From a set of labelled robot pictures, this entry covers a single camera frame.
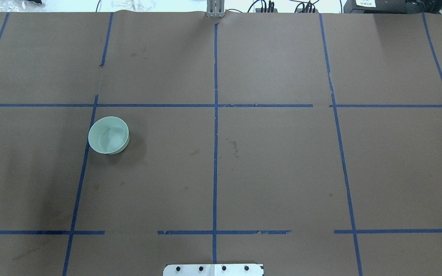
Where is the mint green bowl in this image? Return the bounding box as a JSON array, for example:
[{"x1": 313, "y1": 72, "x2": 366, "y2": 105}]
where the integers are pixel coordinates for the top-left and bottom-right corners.
[{"x1": 88, "y1": 117, "x2": 130, "y2": 155}]

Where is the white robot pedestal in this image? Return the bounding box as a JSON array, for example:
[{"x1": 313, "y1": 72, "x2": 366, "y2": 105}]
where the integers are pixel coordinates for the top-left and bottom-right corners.
[{"x1": 163, "y1": 263, "x2": 264, "y2": 276}]

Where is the aluminium frame post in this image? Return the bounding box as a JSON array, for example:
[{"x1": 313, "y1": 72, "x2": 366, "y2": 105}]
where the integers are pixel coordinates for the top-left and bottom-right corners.
[{"x1": 206, "y1": 0, "x2": 226, "y2": 18}]

